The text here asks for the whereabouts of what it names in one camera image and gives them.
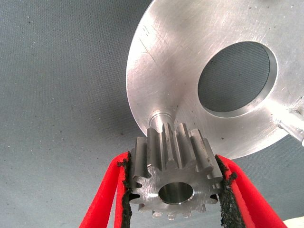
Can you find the dark grey table cloth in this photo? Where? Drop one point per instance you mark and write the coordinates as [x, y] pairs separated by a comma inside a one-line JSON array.
[[59, 95]]

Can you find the round metal carrier plate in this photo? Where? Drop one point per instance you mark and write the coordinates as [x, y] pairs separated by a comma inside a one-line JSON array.
[[166, 71]]

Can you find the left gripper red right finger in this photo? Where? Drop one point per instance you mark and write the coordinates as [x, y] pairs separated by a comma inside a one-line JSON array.
[[249, 206]]

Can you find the small steel planetary gear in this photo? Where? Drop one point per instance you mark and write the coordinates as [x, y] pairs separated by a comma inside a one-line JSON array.
[[180, 147]]

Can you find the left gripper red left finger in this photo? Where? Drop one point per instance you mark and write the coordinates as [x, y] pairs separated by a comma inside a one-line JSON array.
[[99, 197]]

